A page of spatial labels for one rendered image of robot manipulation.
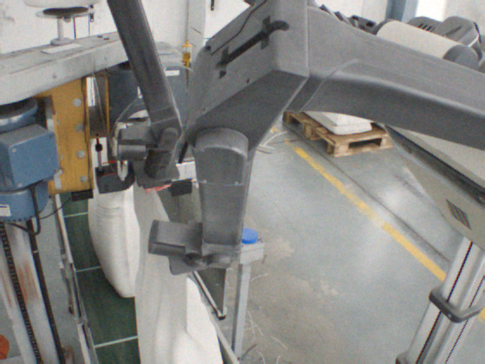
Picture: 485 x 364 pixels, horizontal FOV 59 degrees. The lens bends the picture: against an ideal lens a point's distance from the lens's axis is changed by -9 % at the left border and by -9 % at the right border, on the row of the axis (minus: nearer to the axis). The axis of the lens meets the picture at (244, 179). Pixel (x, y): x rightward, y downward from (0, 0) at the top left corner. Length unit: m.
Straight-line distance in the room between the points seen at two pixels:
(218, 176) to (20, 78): 0.60
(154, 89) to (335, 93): 0.62
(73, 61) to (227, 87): 0.71
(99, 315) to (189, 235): 1.10
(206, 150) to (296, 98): 0.08
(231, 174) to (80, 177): 0.89
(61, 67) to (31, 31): 2.90
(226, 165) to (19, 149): 0.59
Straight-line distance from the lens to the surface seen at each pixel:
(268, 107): 0.32
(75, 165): 1.23
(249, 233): 1.39
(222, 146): 0.33
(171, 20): 5.43
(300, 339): 2.26
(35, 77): 0.94
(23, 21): 3.87
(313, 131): 4.09
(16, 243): 1.40
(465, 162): 0.76
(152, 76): 0.89
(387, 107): 0.35
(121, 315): 1.79
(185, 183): 1.33
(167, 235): 0.74
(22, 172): 0.92
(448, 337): 1.20
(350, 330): 2.35
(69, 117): 1.17
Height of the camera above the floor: 1.67
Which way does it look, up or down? 29 degrees down
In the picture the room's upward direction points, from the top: 5 degrees clockwise
